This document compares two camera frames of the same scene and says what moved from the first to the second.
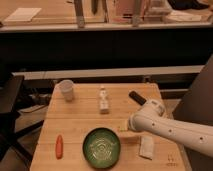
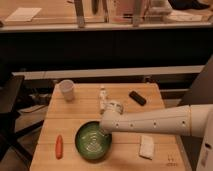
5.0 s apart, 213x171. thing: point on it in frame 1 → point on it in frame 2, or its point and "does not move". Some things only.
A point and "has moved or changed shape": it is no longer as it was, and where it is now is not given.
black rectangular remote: (137, 97) does not move
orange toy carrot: (59, 147) does not move
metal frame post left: (78, 4) does not move
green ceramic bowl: (101, 148) has moved or changed shape
